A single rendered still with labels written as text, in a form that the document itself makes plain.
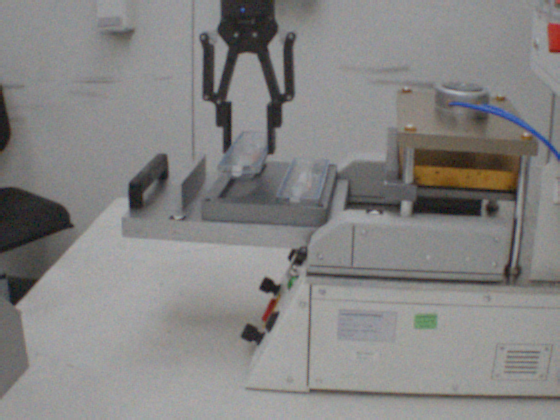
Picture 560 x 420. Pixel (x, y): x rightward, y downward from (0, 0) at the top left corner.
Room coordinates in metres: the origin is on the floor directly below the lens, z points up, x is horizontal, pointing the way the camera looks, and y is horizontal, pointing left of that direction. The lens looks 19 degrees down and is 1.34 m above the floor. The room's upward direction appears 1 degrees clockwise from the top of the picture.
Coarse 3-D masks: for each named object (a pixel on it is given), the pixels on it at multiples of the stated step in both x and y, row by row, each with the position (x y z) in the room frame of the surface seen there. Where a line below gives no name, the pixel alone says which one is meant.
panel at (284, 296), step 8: (304, 264) 0.98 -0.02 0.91; (304, 272) 0.93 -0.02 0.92; (280, 280) 1.22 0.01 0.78; (296, 280) 0.95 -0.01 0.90; (280, 288) 1.14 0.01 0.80; (296, 288) 0.93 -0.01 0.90; (280, 296) 1.07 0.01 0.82; (288, 296) 0.96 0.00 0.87; (280, 304) 1.01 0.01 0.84; (288, 304) 0.93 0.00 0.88; (280, 312) 0.95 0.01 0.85; (264, 328) 1.05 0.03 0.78; (272, 328) 0.94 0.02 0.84; (264, 336) 0.99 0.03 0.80; (264, 344) 0.94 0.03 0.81; (256, 352) 0.98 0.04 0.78; (256, 360) 0.93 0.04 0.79; (248, 368) 0.96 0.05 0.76
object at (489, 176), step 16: (400, 160) 0.98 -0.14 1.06; (416, 160) 0.98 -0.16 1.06; (432, 160) 0.98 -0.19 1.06; (448, 160) 0.98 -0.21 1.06; (464, 160) 0.99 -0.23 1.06; (480, 160) 0.99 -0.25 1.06; (496, 160) 0.99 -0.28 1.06; (512, 160) 1.00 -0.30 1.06; (400, 176) 0.96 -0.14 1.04; (416, 176) 0.96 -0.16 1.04; (432, 176) 0.95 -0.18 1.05; (448, 176) 0.95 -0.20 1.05; (464, 176) 0.95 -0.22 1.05; (480, 176) 0.95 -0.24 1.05; (496, 176) 0.94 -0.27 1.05; (512, 176) 0.94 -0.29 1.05; (432, 192) 0.95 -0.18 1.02; (448, 192) 0.95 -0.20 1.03; (464, 192) 0.95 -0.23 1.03; (480, 192) 0.95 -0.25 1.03; (496, 192) 0.95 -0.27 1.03; (512, 192) 0.94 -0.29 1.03
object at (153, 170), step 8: (152, 160) 1.13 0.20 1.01; (160, 160) 1.14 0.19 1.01; (168, 160) 1.18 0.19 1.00; (144, 168) 1.09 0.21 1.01; (152, 168) 1.10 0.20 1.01; (160, 168) 1.13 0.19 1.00; (136, 176) 1.05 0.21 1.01; (144, 176) 1.06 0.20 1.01; (152, 176) 1.09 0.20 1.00; (160, 176) 1.17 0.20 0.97; (168, 176) 1.18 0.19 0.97; (128, 184) 1.03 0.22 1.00; (136, 184) 1.03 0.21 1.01; (144, 184) 1.05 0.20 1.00; (128, 192) 1.03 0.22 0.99; (136, 192) 1.03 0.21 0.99; (128, 200) 1.03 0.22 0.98; (136, 200) 1.03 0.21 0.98; (136, 208) 1.03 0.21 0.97
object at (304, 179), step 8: (296, 160) 1.16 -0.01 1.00; (304, 160) 1.16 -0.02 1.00; (312, 160) 1.16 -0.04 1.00; (320, 160) 1.16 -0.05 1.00; (296, 168) 1.12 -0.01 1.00; (304, 168) 1.12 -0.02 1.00; (312, 168) 1.12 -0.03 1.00; (320, 168) 1.12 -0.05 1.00; (288, 176) 1.08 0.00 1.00; (296, 176) 1.08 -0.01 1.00; (304, 176) 1.08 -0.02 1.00; (312, 176) 1.08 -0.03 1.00; (320, 176) 1.08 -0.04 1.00; (288, 184) 1.04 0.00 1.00; (296, 184) 1.04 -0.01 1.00; (304, 184) 1.04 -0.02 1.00; (312, 184) 1.04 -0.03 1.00; (320, 184) 1.04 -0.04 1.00; (280, 192) 1.01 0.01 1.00; (288, 192) 1.01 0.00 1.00; (296, 192) 1.01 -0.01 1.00; (304, 192) 1.01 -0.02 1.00; (312, 192) 1.01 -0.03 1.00
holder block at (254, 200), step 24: (264, 168) 1.17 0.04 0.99; (336, 168) 1.15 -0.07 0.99; (216, 192) 1.03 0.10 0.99; (240, 192) 1.08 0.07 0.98; (264, 192) 1.03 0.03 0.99; (216, 216) 0.99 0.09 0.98; (240, 216) 0.99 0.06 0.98; (264, 216) 0.98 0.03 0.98; (288, 216) 0.98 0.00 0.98; (312, 216) 0.98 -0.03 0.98
